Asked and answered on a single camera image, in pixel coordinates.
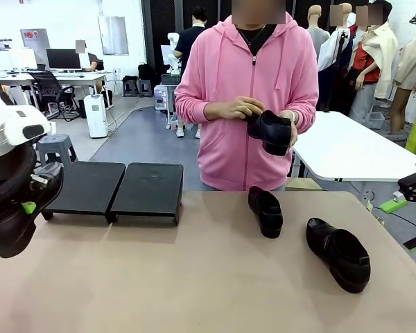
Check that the black slip-on loafer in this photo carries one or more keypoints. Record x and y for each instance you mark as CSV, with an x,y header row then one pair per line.
x,y
265,211
339,256

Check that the person's right forearm pink sleeve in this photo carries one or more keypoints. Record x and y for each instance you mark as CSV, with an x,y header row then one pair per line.
x,y
190,105

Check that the person's left forearm pink sleeve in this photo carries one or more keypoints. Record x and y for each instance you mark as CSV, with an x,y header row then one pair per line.
x,y
306,116

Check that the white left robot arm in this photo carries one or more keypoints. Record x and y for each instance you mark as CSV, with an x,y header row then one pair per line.
x,y
17,119

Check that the black shoe stand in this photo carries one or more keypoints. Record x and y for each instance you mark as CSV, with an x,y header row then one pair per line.
x,y
86,187
149,187

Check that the person's left hand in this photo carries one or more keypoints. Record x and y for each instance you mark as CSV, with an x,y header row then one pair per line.
x,y
294,135

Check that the person's right hand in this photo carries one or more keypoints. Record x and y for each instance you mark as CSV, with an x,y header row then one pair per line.
x,y
229,107

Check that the gray plastic stool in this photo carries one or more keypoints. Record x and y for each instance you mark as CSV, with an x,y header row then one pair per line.
x,y
55,142

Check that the white table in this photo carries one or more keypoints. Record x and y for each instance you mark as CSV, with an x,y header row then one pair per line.
x,y
350,149

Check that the clear plastic bin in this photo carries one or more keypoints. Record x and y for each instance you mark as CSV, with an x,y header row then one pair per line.
x,y
377,120

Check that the cardboard box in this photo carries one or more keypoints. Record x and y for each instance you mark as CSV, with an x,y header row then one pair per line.
x,y
305,186

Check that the white air purifier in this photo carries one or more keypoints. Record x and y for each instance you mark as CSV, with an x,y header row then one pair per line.
x,y
96,118

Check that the black armrest office chair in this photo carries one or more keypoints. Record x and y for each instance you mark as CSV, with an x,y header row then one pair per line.
x,y
48,86

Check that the white office desk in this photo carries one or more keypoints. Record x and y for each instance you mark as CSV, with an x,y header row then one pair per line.
x,y
83,75

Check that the white computer monitor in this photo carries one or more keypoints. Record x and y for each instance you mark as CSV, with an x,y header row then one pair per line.
x,y
22,58

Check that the mannequin bucket hat beige jacket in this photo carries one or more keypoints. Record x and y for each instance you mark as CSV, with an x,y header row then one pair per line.
x,y
412,55

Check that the black computer monitor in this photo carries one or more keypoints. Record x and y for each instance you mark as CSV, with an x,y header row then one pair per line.
x,y
63,59

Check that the mannequin cream jacket red top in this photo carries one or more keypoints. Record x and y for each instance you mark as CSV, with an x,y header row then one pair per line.
x,y
385,52

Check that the seated person dark shirt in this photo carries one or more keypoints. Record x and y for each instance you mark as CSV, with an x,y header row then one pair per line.
x,y
93,64

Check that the black low stool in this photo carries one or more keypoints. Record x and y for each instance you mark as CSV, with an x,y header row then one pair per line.
x,y
145,86
130,85

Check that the gray board red sign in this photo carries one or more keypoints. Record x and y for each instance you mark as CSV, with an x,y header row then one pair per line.
x,y
34,40

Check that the mannequin white navy jacket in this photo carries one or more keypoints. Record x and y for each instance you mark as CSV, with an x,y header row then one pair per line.
x,y
333,48

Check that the equipment cart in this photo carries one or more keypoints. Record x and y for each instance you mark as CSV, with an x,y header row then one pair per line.
x,y
163,95

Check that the black backpack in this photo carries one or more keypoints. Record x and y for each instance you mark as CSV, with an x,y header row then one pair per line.
x,y
145,71

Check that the mannequin gray top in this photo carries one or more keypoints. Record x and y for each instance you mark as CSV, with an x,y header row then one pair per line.
x,y
319,38

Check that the black undershirt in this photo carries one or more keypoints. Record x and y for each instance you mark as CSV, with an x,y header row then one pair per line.
x,y
254,38

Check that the person in pink hoodie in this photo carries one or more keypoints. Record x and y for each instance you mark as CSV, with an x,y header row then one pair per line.
x,y
222,69

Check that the small white robot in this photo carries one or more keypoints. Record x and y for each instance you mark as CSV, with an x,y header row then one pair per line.
x,y
173,40

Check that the standing person black shirt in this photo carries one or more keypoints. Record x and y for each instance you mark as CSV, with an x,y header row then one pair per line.
x,y
187,45

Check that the wall whiteboard panel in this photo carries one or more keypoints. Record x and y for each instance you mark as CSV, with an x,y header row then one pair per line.
x,y
113,34

